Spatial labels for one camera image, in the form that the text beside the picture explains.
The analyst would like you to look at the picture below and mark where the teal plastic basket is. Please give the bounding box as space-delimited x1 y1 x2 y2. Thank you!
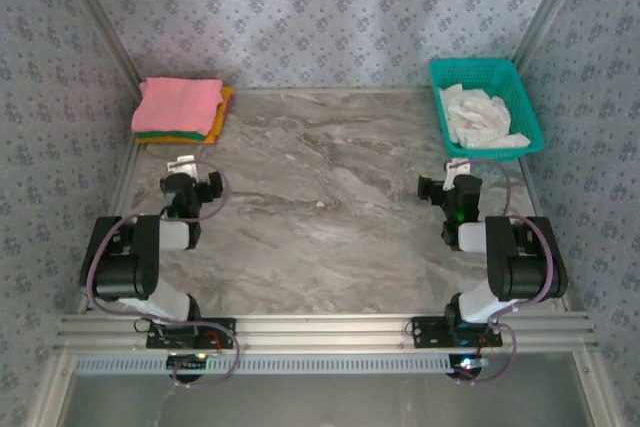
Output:
428 57 546 162

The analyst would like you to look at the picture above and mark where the grey slotted cable duct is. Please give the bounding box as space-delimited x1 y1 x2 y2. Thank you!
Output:
73 352 451 377

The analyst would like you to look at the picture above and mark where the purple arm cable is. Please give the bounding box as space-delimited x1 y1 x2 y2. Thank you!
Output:
85 160 242 389
462 159 557 387

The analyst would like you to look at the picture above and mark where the pink folded t-shirt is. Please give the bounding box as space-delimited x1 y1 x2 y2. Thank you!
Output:
130 76 225 134

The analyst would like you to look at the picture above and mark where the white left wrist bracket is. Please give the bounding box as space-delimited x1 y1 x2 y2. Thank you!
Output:
167 154 199 174

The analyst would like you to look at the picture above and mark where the black controller board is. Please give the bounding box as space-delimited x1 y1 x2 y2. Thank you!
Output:
447 354 489 381
167 354 209 383

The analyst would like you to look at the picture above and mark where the white t-shirt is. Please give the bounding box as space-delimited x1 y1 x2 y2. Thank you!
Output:
438 84 532 151

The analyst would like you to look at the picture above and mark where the green folded t-shirt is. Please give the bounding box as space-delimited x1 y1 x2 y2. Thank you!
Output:
135 129 207 141

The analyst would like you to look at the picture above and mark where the aluminium frame post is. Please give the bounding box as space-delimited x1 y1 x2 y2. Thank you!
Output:
572 349 619 427
512 0 600 71
24 351 76 427
52 0 146 98

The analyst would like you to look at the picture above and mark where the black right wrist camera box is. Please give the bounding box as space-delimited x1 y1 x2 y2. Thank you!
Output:
418 175 444 206

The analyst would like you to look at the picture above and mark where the stack of folded coloured towels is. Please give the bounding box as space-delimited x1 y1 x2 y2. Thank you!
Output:
137 86 235 147

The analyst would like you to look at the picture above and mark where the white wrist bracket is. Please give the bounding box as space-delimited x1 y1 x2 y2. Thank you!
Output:
167 154 199 174
444 158 472 189

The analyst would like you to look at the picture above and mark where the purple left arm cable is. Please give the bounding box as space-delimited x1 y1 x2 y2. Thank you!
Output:
85 160 242 389

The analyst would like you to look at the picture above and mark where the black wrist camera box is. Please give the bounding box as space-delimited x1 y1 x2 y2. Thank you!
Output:
418 175 444 206
203 172 226 201

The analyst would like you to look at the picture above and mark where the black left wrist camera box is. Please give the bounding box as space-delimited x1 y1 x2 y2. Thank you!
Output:
203 172 226 201

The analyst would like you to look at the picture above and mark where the aluminium mounting rail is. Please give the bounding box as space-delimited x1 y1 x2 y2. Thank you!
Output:
52 311 599 353

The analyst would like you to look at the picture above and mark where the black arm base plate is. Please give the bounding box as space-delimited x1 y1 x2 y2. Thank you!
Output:
145 317 237 351
410 316 504 350

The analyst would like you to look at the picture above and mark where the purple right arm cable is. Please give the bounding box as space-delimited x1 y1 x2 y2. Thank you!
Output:
462 159 557 387

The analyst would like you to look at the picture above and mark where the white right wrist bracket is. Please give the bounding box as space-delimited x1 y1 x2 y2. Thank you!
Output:
444 158 472 189

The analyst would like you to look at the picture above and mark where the aluminium frame rail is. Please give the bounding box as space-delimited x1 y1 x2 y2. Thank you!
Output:
74 139 144 316
518 156 571 312

